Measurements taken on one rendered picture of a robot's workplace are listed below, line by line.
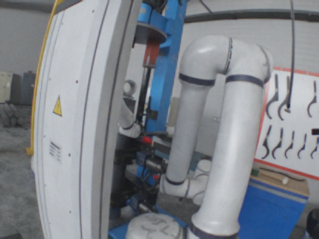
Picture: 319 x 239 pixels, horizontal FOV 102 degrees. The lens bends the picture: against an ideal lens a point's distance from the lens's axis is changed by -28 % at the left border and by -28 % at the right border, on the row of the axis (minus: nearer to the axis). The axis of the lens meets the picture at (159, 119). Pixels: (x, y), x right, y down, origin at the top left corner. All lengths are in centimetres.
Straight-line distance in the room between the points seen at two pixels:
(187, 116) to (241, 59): 24
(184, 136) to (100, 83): 36
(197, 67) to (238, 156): 26
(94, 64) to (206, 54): 29
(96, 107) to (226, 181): 35
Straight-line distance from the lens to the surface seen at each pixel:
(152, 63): 179
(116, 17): 35
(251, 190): 197
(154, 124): 193
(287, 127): 298
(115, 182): 183
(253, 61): 52
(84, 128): 36
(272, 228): 211
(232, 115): 47
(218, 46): 51
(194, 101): 54
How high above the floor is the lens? 152
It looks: 6 degrees down
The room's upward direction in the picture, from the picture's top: 10 degrees clockwise
